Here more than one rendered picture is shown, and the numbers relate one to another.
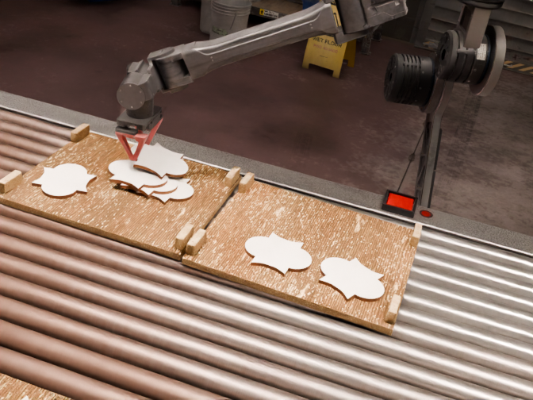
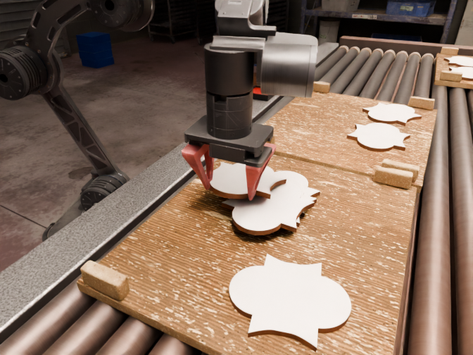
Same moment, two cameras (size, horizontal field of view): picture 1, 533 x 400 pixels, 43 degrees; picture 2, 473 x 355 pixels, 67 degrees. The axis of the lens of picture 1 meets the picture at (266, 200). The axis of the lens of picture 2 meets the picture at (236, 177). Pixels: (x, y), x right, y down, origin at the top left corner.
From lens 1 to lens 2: 1.46 m
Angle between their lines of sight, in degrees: 63
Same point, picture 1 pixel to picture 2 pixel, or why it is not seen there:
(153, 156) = (241, 179)
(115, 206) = (341, 236)
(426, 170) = (87, 129)
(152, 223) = (366, 204)
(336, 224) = (310, 112)
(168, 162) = not seen: hidden behind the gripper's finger
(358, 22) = not seen: outside the picture
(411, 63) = (16, 53)
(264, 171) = not seen: hidden behind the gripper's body
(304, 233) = (333, 125)
